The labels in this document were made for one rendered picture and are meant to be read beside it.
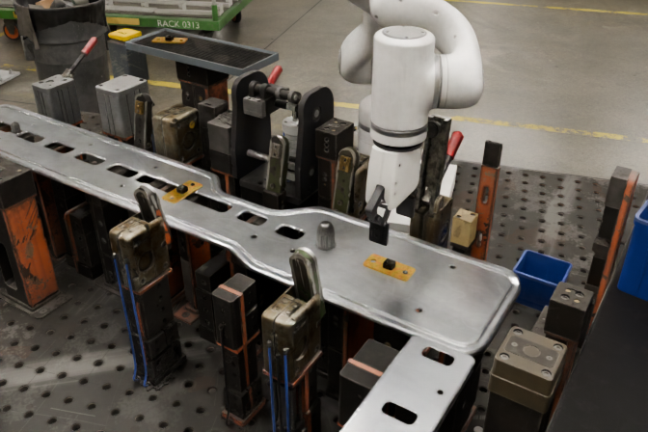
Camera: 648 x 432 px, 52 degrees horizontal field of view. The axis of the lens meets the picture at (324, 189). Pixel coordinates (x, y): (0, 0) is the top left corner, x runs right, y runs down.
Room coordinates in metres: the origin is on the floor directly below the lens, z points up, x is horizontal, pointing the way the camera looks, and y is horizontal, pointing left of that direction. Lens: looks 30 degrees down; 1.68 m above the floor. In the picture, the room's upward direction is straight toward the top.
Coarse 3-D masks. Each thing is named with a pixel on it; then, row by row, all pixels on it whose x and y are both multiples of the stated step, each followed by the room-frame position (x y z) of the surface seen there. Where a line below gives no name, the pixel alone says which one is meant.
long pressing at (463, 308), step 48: (0, 144) 1.36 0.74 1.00; (48, 144) 1.37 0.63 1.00; (96, 144) 1.36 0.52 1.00; (96, 192) 1.15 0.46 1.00; (240, 240) 0.98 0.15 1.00; (288, 240) 0.98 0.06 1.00; (336, 240) 0.98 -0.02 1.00; (336, 288) 0.84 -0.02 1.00; (384, 288) 0.84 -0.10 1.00; (432, 288) 0.84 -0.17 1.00; (480, 288) 0.84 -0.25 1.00; (432, 336) 0.74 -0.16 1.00; (480, 336) 0.73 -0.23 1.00
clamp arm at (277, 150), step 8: (280, 136) 1.19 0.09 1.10; (272, 144) 1.19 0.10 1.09; (280, 144) 1.18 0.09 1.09; (288, 144) 1.19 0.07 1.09; (272, 152) 1.18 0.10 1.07; (280, 152) 1.18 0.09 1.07; (288, 152) 1.19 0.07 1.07; (272, 160) 1.18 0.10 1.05; (280, 160) 1.17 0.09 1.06; (272, 168) 1.18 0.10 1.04; (280, 168) 1.17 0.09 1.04; (272, 176) 1.18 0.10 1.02; (280, 176) 1.17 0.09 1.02; (272, 184) 1.17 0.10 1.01; (280, 184) 1.16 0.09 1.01; (280, 192) 1.16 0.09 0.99
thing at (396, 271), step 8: (368, 256) 0.92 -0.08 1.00; (376, 256) 0.92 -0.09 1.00; (368, 264) 0.90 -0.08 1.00; (376, 264) 0.90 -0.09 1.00; (384, 264) 0.89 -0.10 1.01; (392, 264) 0.89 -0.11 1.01; (400, 264) 0.90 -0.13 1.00; (384, 272) 0.88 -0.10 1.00; (392, 272) 0.88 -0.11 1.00; (400, 272) 0.88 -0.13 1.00; (408, 272) 0.88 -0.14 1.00
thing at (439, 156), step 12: (432, 120) 1.03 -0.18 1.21; (444, 120) 1.02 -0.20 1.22; (432, 132) 1.00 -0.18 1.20; (444, 132) 1.02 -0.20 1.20; (432, 144) 1.03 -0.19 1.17; (444, 144) 1.01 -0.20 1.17; (432, 156) 1.03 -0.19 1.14; (444, 156) 1.02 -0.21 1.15; (432, 168) 1.02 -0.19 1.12; (420, 180) 1.02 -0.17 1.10; (432, 180) 1.02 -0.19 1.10; (420, 192) 1.01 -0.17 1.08; (432, 192) 1.00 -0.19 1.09; (420, 204) 1.02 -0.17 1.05; (432, 204) 1.00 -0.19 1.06
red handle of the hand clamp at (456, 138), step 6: (456, 132) 1.11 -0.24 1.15; (450, 138) 1.11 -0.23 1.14; (456, 138) 1.10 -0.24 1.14; (462, 138) 1.11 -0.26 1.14; (450, 144) 1.09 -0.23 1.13; (456, 144) 1.09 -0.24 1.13; (450, 150) 1.08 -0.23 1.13; (456, 150) 1.09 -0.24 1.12; (450, 156) 1.08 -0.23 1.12; (444, 168) 1.06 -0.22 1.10; (444, 174) 1.05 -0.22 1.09; (426, 192) 1.02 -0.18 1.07; (426, 198) 1.01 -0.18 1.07; (426, 204) 1.01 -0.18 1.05
